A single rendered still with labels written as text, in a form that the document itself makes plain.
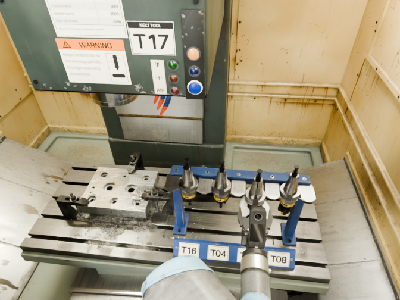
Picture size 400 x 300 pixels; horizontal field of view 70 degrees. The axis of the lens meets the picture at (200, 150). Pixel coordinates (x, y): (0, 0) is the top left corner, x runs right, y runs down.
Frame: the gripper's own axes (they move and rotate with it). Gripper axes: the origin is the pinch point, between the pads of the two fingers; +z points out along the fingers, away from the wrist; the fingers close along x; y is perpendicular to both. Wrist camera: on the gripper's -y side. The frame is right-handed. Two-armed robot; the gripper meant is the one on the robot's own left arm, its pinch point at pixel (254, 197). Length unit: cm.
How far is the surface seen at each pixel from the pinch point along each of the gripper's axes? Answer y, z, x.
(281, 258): 25.5, -6.0, 12.7
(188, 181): -4.4, 0.4, -21.3
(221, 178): -7.1, 0.7, -11.1
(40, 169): 49, 47, -120
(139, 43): -50, -2, -30
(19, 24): -53, -2, -56
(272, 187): -1.8, 3.3, 5.6
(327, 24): -23, 101, 37
